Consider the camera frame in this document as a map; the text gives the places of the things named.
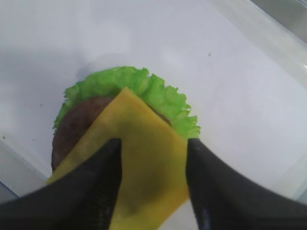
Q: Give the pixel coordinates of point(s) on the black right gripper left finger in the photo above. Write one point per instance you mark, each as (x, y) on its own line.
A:
(84, 199)

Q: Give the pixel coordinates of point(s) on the metal baking tray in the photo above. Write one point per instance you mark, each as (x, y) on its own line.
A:
(275, 43)

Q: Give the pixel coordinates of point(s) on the green lettuce leaf on burger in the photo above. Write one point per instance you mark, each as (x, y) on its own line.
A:
(165, 100)

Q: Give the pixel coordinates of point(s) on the white paper tray liner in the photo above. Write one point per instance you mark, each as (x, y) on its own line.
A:
(168, 48)

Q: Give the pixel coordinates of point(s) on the yellow cheese slice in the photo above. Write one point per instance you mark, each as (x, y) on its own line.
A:
(153, 158)

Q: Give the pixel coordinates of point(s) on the brown meat patty on burger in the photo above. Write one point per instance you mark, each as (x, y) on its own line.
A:
(74, 125)

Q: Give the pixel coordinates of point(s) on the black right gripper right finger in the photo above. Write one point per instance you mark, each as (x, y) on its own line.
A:
(223, 199)

